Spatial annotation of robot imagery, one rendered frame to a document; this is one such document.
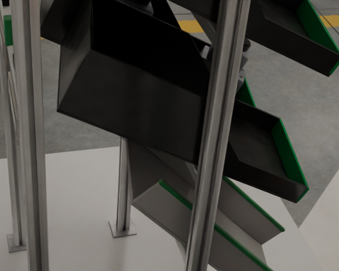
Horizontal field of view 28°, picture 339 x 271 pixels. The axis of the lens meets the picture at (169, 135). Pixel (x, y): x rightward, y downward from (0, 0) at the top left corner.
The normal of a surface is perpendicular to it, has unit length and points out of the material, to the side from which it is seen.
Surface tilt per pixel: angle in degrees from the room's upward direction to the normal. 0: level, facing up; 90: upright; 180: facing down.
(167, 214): 90
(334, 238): 0
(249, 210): 90
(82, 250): 0
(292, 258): 0
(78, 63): 65
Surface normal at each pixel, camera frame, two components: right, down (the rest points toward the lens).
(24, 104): 0.27, 0.58
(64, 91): -0.87, -0.34
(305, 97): 0.08, -0.80
